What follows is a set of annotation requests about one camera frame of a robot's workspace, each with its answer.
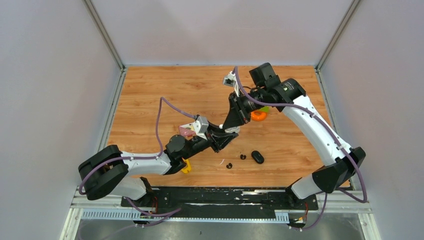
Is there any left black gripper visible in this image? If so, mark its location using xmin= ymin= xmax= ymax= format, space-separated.
xmin=181 ymin=120 xmax=239 ymax=161

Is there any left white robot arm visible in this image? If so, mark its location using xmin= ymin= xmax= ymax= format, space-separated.
xmin=78 ymin=120 xmax=240 ymax=207

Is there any yellow triangular plastic piece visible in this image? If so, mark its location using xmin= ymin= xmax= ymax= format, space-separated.
xmin=181 ymin=159 xmax=192 ymax=174

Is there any orange toy ring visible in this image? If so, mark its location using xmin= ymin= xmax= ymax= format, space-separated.
xmin=250 ymin=110 xmax=269 ymax=122

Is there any black earbud case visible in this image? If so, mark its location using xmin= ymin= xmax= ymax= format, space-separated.
xmin=251 ymin=150 xmax=265 ymax=164

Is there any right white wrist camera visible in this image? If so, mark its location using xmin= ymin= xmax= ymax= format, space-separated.
xmin=222 ymin=70 xmax=237 ymax=89

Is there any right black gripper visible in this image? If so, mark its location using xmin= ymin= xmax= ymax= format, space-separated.
xmin=222 ymin=87 xmax=267 ymax=130

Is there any pink snack packet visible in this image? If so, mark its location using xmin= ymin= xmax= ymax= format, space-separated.
xmin=178 ymin=123 xmax=196 ymax=138

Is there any white earbud charging case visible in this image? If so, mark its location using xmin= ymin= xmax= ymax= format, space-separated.
xmin=224 ymin=127 xmax=239 ymax=133

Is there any green toy brick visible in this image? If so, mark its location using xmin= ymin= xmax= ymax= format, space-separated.
xmin=259 ymin=106 xmax=270 ymax=113

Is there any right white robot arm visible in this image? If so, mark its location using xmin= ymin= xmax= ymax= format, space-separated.
xmin=220 ymin=62 xmax=366 ymax=209

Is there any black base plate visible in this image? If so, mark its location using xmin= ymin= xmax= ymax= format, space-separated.
xmin=133 ymin=186 xmax=319 ymax=219

